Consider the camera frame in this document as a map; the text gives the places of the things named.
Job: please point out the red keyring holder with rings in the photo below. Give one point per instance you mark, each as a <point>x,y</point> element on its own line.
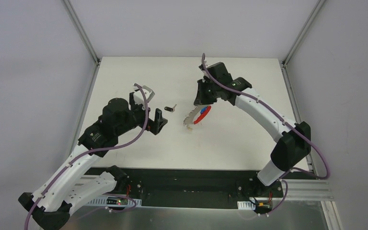
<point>194,117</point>

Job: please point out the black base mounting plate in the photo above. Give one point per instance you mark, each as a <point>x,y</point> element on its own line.
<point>216,189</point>

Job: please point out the blue head key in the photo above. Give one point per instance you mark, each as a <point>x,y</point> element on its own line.
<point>205,109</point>

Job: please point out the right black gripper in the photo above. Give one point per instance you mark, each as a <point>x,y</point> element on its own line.
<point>207,89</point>

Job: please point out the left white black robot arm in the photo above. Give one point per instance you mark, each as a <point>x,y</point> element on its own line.
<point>51,205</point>

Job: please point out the left metal frame post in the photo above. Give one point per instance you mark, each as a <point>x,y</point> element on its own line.
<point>81,31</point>

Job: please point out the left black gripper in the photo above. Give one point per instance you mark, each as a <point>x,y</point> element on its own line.
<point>146,117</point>

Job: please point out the right white cable duct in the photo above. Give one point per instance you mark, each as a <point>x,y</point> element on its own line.
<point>245,205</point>

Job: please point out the metal frame post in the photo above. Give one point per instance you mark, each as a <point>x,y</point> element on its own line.
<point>81,31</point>
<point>304,31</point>

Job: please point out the black head small key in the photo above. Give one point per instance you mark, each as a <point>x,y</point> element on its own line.
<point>170,109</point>

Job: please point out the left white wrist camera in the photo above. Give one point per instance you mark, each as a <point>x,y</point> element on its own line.
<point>141,96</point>

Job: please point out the left white cable duct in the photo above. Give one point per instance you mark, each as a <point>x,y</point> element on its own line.
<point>114,201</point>

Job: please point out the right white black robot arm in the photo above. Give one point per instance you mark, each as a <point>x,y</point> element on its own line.
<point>291,138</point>

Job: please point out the right metal frame post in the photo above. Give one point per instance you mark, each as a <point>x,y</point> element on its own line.
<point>304,31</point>

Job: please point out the white cable duct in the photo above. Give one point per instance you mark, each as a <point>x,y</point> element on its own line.
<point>245,205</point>
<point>114,201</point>

